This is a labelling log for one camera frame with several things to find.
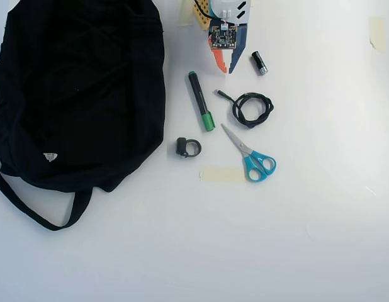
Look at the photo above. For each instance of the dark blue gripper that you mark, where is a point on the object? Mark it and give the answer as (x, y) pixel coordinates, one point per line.
(239, 59)

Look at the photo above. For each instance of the grey teal white robot arm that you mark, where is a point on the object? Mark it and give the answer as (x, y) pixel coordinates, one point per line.
(226, 6)

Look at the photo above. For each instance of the black fabric bag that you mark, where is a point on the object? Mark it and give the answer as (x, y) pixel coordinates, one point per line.
(81, 94)

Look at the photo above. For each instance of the small black battery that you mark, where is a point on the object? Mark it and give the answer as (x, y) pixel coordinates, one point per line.
(259, 62)

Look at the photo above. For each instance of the black marker with green cap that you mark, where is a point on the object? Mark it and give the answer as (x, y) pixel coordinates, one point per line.
(199, 99)

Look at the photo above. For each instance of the yellow perforated base block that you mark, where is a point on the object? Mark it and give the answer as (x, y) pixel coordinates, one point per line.
(201, 15)

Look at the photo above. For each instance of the narrow masking tape strip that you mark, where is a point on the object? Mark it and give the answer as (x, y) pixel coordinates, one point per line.
(184, 14)

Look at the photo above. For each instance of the long masking tape strip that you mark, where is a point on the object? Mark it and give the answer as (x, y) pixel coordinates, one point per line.
(222, 174)

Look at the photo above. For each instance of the torn masking tape strip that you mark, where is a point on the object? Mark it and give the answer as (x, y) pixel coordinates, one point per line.
(377, 33)

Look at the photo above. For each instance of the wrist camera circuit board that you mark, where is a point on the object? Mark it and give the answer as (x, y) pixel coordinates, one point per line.
(223, 37)

